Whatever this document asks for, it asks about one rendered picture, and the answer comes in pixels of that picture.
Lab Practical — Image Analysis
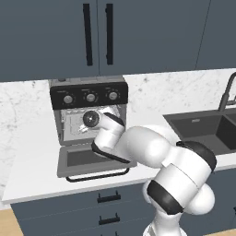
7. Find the grey toaster oven door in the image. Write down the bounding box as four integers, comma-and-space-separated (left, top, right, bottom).
56, 142, 138, 179

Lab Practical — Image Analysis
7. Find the black drawer handle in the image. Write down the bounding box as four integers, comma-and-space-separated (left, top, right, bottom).
98, 214, 122, 226
96, 190, 122, 204

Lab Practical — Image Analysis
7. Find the dark blue drawer front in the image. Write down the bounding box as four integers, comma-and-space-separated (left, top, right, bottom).
45, 221, 149, 236
17, 201, 156, 236
9, 182, 155, 221

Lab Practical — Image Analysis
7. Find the black toaster oven door handle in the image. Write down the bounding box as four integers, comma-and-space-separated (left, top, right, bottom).
65, 167, 131, 183

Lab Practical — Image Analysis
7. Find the dark grey sink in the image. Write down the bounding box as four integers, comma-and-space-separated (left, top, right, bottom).
162, 107, 236, 157

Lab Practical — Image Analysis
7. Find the black wall cupboard handle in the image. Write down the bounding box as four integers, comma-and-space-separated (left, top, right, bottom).
104, 3, 114, 65
82, 3, 94, 67

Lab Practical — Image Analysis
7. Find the silver toaster oven knob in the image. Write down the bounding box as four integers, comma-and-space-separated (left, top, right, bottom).
62, 94, 75, 105
85, 92, 97, 104
107, 90, 120, 102

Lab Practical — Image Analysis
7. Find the dark blue wall cupboard door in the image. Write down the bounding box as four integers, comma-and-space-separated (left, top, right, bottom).
0, 0, 100, 83
195, 0, 236, 71
97, 0, 212, 77

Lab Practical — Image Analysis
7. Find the dark blue base cupboard door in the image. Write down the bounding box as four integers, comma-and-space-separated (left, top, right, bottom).
183, 167, 236, 235

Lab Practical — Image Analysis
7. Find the black toaster oven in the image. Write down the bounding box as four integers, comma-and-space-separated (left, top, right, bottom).
49, 76, 130, 148

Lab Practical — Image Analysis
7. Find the dark grey tap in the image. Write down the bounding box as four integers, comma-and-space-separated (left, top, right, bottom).
218, 72, 236, 112

